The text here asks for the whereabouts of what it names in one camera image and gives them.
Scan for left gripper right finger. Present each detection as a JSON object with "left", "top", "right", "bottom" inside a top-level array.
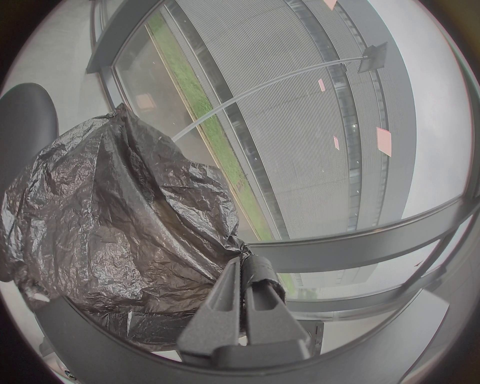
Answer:
[{"left": 217, "top": 282, "right": 313, "bottom": 362}]

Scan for window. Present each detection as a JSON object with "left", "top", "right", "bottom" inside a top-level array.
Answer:
[{"left": 85, "top": 0, "right": 480, "bottom": 327}]

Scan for black plastic bag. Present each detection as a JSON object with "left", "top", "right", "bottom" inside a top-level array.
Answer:
[{"left": 0, "top": 103, "right": 289, "bottom": 353}]

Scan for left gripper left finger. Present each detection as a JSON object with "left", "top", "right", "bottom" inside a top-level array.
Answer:
[{"left": 177, "top": 259, "right": 241, "bottom": 361}]

